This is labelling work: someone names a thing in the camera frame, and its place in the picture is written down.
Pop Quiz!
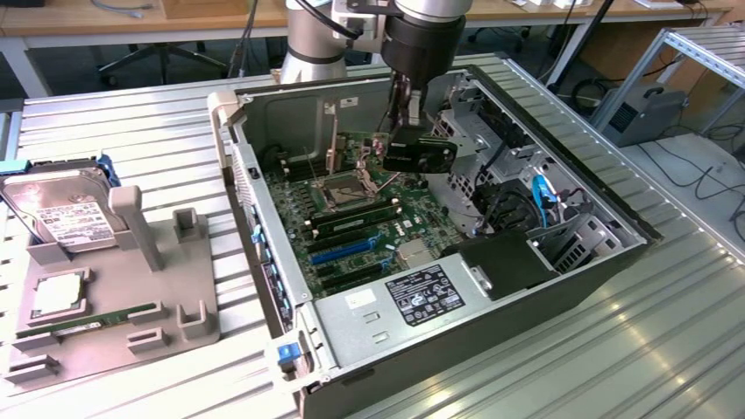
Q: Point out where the RAM stick with white labels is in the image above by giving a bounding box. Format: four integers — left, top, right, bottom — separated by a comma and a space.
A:
314, 208, 403, 239

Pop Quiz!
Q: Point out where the silver power supply unit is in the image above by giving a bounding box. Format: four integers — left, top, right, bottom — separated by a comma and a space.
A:
311, 252, 495, 368

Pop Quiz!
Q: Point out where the wooden desk with white legs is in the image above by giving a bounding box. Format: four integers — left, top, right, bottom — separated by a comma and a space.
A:
0, 0, 735, 100

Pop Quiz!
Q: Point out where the grey box with handle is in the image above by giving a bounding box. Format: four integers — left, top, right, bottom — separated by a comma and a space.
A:
594, 85, 692, 148

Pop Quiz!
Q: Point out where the black camera cable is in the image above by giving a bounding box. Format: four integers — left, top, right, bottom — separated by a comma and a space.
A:
290, 0, 366, 40

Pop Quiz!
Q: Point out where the black office chair base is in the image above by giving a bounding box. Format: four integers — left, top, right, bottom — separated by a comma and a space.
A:
466, 24, 532, 52
97, 41, 229, 86

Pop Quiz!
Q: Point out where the silver hard disk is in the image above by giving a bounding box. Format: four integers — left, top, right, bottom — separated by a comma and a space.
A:
0, 168, 134, 254

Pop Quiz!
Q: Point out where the CPU chip with metal lid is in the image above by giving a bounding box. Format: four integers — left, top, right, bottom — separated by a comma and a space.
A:
33, 275, 85, 319

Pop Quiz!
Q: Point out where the blue disk carrier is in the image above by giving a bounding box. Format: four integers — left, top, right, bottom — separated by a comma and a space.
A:
0, 150, 123, 187

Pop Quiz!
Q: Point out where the green loose RAM stick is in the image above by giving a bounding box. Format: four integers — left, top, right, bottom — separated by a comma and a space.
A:
15, 305, 161, 340

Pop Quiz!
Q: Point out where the grey plastic parts rack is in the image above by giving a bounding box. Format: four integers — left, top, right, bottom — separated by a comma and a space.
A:
3, 185, 226, 396

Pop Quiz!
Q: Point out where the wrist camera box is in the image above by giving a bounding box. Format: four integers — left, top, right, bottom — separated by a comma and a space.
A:
330, 0, 391, 52

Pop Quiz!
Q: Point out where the aluminium profile frame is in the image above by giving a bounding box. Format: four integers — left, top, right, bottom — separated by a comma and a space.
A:
603, 24, 745, 136

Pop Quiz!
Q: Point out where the silver chipset heatsink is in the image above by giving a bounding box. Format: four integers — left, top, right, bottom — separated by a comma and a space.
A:
399, 242, 436, 267

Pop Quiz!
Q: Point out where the silver disk bay cage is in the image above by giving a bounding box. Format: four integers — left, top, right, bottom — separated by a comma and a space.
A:
428, 72, 555, 184

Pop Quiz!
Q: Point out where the green Dell motherboard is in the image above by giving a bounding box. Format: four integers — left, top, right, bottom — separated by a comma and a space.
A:
265, 146, 467, 298

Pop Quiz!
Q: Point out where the thin socket locking lever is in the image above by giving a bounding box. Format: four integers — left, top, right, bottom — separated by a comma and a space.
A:
302, 146, 323, 187

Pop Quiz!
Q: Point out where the black plastic air shroud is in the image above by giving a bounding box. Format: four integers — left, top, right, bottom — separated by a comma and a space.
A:
439, 230, 564, 302

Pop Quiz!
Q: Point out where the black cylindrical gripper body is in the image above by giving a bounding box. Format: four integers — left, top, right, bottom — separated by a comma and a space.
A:
382, 16, 468, 85

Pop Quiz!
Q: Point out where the blue disk wire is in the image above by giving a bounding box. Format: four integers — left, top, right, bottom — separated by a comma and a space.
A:
530, 173, 562, 229

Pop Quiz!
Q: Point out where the open black PC case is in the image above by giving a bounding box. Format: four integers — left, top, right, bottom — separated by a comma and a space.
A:
207, 63, 666, 419

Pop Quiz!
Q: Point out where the CPU socket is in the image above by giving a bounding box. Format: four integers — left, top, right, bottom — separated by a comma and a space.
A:
318, 172, 378, 210

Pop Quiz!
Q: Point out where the thin hanging cable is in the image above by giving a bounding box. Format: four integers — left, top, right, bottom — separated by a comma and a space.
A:
230, 0, 262, 79

